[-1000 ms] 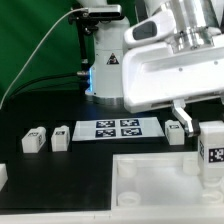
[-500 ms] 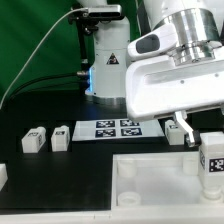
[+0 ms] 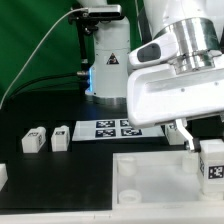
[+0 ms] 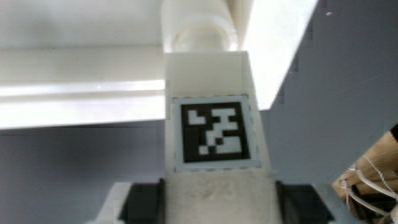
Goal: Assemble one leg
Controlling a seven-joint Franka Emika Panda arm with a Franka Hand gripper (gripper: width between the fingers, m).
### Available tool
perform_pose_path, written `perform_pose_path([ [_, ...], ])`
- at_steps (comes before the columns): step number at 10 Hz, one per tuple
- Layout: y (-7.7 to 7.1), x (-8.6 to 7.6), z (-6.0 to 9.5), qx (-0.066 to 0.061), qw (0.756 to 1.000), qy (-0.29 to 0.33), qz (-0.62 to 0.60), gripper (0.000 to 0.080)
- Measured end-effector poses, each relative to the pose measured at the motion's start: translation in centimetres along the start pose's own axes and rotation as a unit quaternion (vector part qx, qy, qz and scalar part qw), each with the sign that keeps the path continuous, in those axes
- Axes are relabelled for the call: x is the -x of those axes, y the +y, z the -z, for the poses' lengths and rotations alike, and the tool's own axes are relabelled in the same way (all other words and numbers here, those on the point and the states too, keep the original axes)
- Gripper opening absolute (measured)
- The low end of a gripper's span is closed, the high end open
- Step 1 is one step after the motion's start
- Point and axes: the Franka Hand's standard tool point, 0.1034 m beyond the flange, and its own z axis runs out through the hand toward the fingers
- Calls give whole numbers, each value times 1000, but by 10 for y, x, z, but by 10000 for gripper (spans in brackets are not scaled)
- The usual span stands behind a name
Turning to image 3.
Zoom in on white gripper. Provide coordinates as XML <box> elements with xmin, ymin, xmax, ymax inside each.
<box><xmin>127</xmin><ymin>61</ymin><xmax>224</xmax><ymax>152</ymax></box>

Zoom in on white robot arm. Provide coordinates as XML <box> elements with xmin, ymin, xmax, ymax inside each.
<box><xmin>77</xmin><ymin>0</ymin><xmax>224</xmax><ymax>151</ymax></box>

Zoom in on white sheet with fiducial tags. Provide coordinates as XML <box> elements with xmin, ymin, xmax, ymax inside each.
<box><xmin>72</xmin><ymin>118</ymin><xmax>164</xmax><ymax>141</ymax></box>

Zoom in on white obstacle bar left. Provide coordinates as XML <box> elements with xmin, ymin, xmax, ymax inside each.
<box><xmin>0</xmin><ymin>164</ymin><xmax>8</xmax><ymax>191</ymax></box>

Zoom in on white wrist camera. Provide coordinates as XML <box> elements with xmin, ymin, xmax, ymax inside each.
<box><xmin>128</xmin><ymin>33</ymin><xmax>179</xmax><ymax>69</ymax></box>

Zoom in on black camera stand pole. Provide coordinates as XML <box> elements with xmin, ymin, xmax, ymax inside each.
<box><xmin>76</xmin><ymin>20</ymin><xmax>89</xmax><ymax>71</ymax></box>

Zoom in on black camera on stand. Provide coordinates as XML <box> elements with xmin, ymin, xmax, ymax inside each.
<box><xmin>68</xmin><ymin>4</ymin><xmax>123</xmax><ymax>23</ymax></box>

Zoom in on white camera cable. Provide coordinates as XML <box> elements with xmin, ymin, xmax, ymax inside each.
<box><xmin>0</xmin><ymin>8</ymin><xmax>88</xmax><ymax>109</ymax></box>

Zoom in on black cables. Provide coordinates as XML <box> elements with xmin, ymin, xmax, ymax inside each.
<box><xmin>3</xmin><ymin>73</ymin><xmax>91</xmax><ymax>101</ymax></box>

